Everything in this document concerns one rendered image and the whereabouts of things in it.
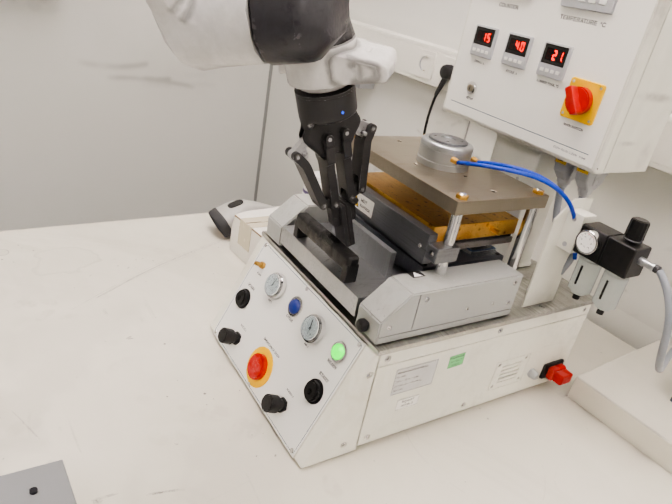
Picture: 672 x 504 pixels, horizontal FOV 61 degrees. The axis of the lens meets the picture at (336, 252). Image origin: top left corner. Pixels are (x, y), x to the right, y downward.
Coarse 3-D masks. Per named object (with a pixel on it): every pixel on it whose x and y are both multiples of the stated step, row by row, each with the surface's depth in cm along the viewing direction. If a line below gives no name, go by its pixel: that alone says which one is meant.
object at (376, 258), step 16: (288, 240) 88; (304, 240) 86; (368, 240) 82; (304, 256) 84; (320, 256) 82; (368, 256) 83; (384, 256) 80; (320, 272) 81; (336, 272) 79; (368, 272) 80; (384, 272) 80; (400, 272) 82; (336, 288) 78; (352, 288) 76; (368, 288) 76; (352, 304) 75
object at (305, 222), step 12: (300, 216) 85; (300, 228) 85; (312, 228) 82; (324, 228) 81; (312, 240) 82; (324, 240) 79; (336, 240) 79; (336, 252) 77; (348, 252) 76; (348, 264) 75; (348, 276) 76
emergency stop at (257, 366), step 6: (258, 354) 86; (252, 360) 86; (258, 360) 85; (264, 360) 84; (252, 366) 86; (258, 366) 85; (264, 366) 84; (252, 372) 85; (258, 372) 84; (264, 372) 84; (252, 378) 85; (258, 378) 84
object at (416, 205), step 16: (368, 176) 91; (384, 176) 92; (384, 192) 85; (400, 192) 86; (416, 192) 88; (400, 208) 82; (416, 208) 81; (432, 208) 82; (432, 224) 77; (464, 224) 79; (480, 224) 81; (496, 224) 83; (512, 224) 85; (464, 240) 81; (480, 240) 83; (496, 240) 85
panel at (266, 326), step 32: (256, 288) 92; (288, 288) 86; (224, 320) 96; (256, 320) 90; (288, 320) 84; (256, 352) 87; (288, 352) 82; (320, 352) 78; (352, 352) 74; (256, 384) 85; (288, 384) 80; (320, 384) 76; (288, 416) 78; (288, 448) 77
